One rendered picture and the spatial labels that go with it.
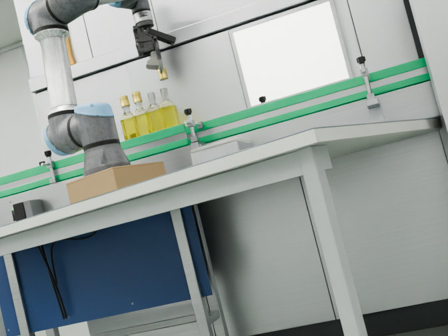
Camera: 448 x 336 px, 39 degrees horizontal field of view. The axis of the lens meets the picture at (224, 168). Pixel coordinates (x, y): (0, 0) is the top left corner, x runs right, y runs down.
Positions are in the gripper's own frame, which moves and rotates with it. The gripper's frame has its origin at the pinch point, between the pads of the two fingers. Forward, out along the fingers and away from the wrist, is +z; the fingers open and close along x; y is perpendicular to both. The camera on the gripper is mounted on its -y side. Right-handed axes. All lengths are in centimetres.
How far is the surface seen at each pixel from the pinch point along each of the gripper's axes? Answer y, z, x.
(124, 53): 10.8, -15.1, -18.9
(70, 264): 52, 65, -10
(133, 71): 9.0, -6.5, -16.8
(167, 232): 15, 62, 10
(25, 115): 81, -77, -395
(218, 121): -13.9, 26.6, 14.3
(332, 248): -12, 74, 105
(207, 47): -20.6, -6.1, -1.1
